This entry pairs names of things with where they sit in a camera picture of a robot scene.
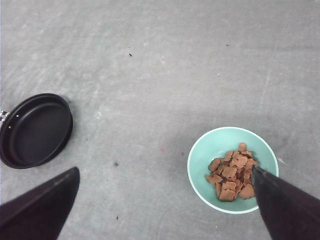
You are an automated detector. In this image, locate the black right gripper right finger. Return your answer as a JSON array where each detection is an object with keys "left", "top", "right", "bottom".
[{"left": 251, "top": 166, "right": 320, "bottom": 240}]

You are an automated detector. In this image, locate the brown beef cube pile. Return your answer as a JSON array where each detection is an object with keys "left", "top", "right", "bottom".
[{"left": 205, "top": 142, "right": 259, "bottom": 202}]

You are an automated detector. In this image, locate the mint green bowl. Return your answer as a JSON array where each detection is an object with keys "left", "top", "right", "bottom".
[{"left": 187, "top": 126, "right": 279, "bottom": 215}]

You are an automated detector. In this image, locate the black frying pan green handle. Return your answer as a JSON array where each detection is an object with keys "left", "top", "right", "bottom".
[{"left": 0, "top": 93, "right": 73, "bottom": 169}]

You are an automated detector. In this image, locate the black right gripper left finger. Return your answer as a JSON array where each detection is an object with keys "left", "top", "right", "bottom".
[{"left": 0, "top": 167, "right": 80, "bottom": 240}]

